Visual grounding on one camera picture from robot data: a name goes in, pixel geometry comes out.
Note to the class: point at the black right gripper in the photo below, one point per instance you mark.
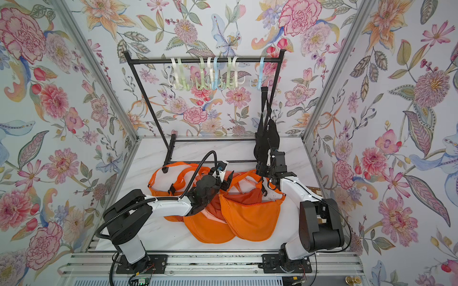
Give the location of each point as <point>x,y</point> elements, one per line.
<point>261,168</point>

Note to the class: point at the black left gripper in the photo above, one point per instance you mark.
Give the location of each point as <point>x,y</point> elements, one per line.
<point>226,184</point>

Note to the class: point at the rust orange crescent bag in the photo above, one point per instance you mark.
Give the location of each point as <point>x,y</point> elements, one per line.
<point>246,191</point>

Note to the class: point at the dark orange crescent bag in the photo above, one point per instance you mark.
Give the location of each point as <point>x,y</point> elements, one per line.
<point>172,183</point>

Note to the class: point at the pink crescent bag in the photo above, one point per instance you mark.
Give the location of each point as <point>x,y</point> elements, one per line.
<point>208,217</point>

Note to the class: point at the bright orange crescent bag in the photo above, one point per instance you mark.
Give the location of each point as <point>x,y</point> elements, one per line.
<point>207,230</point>

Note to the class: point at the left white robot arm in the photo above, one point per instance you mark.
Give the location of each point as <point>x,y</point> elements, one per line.
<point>124,219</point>

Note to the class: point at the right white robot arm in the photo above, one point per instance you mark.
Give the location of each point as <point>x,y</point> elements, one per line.
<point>320,227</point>

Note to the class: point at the blue hook far right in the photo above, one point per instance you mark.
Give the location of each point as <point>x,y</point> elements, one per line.
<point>258,84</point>

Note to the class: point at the blue hook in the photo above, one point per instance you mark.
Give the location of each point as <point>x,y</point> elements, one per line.
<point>258,84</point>
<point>215,74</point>

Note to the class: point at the green hook right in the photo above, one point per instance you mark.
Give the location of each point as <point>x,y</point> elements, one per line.
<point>229,82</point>

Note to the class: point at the green hook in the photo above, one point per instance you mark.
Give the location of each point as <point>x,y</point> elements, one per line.
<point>229,82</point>
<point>201,84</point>
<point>182,78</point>

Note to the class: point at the blue hook middle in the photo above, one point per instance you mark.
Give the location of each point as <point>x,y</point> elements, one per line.
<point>215,74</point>

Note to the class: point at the green hook middle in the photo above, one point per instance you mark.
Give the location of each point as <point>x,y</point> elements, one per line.
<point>201,84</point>

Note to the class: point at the white hook far left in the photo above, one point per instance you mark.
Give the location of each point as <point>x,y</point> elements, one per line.
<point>174,79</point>

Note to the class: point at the white hook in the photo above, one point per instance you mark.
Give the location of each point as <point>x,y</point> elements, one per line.
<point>210,73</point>
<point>236,82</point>
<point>174,79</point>

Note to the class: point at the white hook right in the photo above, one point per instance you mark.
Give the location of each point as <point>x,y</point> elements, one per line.
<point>236,82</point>

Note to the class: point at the white hook middle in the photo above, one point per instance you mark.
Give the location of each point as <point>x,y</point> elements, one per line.
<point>210,73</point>

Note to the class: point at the wooden chessboard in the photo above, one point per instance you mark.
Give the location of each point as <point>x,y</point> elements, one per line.
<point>316,190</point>

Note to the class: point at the black metal clothes rack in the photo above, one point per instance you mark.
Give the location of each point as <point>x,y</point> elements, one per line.
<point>170,143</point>

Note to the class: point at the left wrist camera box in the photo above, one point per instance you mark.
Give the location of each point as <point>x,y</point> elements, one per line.
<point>220,170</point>

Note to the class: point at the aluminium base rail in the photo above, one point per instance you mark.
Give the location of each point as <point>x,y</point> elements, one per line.
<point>214,263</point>

